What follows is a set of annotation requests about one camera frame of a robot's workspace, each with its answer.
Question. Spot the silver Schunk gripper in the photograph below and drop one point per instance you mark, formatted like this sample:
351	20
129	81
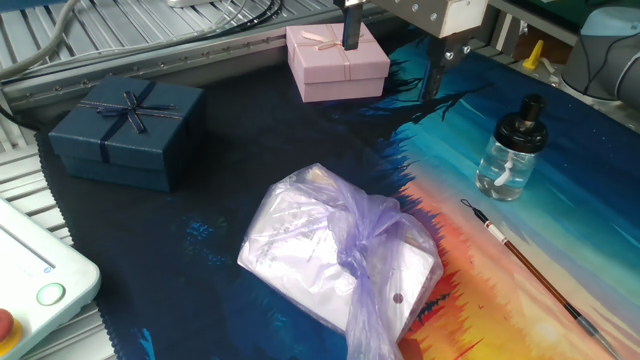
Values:
430	12

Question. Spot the purple plastic bag with packets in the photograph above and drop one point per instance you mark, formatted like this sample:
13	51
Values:
310	245

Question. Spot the pink gift box with ribbon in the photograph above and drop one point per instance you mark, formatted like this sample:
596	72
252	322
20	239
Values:
330	65

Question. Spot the yellow plastic clip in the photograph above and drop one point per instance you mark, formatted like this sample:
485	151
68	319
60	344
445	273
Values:
535	55

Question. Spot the glass jar with black lid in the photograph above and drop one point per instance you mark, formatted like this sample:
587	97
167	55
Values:
505	170

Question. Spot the colourful sunset landscape mat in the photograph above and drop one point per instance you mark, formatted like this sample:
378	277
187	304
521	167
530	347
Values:
200	150

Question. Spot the brown calligraphy brush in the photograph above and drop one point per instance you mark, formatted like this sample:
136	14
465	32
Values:
530	265

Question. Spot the navy gift box with ribbon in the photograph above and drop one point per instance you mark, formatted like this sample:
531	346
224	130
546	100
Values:
130	140

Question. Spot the white teach pendant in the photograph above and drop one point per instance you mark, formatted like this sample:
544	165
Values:
35	270

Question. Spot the aluminium table edge rail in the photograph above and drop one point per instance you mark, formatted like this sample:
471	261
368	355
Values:
150	70

